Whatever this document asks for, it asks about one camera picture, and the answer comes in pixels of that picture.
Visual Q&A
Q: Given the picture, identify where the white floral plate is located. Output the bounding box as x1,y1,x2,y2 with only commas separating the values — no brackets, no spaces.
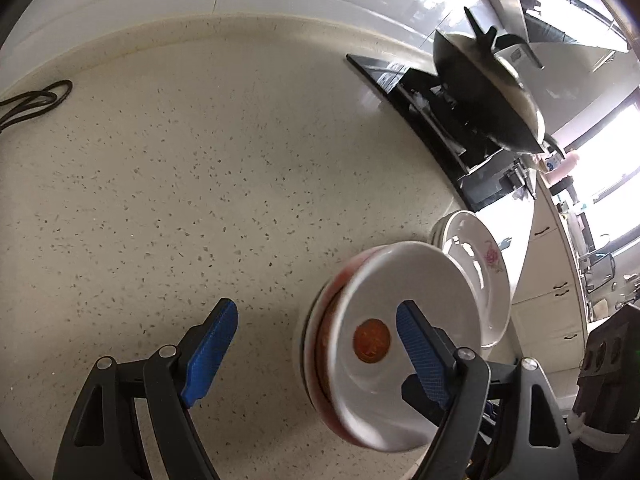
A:
431,214,458,261
440,211,512,348

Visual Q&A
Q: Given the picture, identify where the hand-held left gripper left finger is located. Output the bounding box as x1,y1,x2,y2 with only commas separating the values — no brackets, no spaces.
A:
52,298,239,480

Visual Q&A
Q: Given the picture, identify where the red bowl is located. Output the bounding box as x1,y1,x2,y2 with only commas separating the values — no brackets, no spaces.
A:
320,241,483,451

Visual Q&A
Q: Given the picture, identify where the stainless steel range hood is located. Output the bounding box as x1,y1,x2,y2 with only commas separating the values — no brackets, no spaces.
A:
465,0,631,53

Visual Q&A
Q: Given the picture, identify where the black cable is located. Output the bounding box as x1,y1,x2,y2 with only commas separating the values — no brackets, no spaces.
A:
0,80,73,133

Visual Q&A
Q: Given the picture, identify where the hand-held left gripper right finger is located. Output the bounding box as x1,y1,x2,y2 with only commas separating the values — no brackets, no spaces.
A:
396,300,576,480

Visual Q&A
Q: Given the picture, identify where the white floral bowl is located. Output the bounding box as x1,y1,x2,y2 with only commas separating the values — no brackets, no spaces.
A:
298,255,361,441

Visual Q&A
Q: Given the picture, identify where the white kitchen cabinet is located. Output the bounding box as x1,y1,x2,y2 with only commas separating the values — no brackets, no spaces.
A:
510,175,591,401

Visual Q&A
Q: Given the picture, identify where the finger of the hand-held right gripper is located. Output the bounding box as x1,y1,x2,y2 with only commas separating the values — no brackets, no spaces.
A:
402,372,451,423

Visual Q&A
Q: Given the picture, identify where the black wok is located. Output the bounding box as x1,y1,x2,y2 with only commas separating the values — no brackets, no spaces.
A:
432,7,546,153

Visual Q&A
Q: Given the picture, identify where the black glass gas stove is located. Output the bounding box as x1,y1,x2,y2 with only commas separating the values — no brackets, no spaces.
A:
346,52,538,211

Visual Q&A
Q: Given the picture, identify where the wok lid with black handle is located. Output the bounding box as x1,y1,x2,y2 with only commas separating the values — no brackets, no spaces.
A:
445,7,546,141

